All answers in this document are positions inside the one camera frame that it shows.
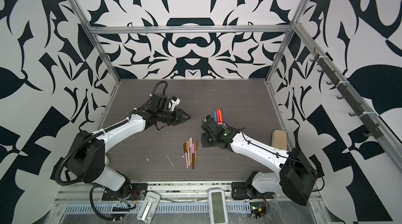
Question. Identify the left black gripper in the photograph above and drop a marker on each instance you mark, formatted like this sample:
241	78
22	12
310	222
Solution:
179	117

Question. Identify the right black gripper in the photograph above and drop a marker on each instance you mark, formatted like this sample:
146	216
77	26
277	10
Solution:
204	143

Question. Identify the red pink marker pen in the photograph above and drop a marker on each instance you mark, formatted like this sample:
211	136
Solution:
217	110

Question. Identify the orange marker pen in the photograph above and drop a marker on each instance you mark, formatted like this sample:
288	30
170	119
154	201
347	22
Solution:
221	120

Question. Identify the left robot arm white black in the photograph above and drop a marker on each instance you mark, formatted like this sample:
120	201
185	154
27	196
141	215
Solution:
86	159

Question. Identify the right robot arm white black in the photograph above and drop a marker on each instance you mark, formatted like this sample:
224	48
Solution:
292	174

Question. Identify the light pink marker pen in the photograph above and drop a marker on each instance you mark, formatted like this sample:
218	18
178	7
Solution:
191	145

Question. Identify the gold tan marker pen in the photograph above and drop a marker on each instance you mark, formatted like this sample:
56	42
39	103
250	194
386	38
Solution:
188	150

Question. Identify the beige whiteboard eraser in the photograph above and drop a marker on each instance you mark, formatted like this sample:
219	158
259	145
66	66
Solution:
279	139

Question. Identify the white handheld display device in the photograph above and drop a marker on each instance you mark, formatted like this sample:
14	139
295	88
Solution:
217	206

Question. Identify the small green led circuit board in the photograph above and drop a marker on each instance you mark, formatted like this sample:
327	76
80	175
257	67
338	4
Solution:
259	209

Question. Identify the white grey remote device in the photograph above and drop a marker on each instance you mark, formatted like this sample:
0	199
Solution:
148	207

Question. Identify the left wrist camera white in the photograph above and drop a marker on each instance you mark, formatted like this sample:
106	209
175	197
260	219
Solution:
173	103

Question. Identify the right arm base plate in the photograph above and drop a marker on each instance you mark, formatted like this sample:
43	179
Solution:
246	191

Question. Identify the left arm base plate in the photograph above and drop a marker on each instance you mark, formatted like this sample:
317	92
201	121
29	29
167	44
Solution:
131	192

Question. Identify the aluminium frame front rail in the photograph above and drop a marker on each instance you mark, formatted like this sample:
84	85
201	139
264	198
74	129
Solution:
170	191

